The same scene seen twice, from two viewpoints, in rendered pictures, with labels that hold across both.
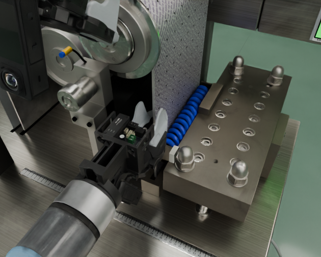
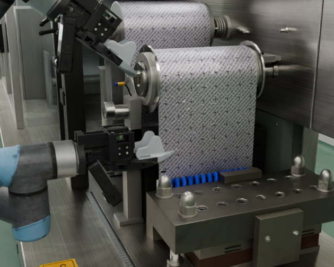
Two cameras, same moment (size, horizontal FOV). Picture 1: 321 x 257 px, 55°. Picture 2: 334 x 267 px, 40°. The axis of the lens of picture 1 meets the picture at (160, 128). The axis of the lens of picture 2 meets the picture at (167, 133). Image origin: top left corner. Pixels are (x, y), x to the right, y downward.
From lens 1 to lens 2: 71 cm
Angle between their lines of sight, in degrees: 45
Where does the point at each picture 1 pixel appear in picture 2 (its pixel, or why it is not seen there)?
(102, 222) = (62, 161)
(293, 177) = not seen: outside the picture
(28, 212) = (66, 210)
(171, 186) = (149, 212)
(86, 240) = (45, 160)
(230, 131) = (227, 195)
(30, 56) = (64, 50)
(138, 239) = (108, 251)
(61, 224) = (41, 145)
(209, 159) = not seen: hidden behind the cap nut
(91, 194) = (67, 144)
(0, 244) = not seen: hidden behind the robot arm
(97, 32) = (101, 50)
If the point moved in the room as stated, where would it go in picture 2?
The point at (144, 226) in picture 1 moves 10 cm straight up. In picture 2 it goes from (121, 248) to (120, 205)
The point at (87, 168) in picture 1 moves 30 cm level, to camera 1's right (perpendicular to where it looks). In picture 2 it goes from (76, 132) to (193, 168)
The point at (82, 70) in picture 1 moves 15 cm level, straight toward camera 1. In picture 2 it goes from (125, 99) to (87, 114)
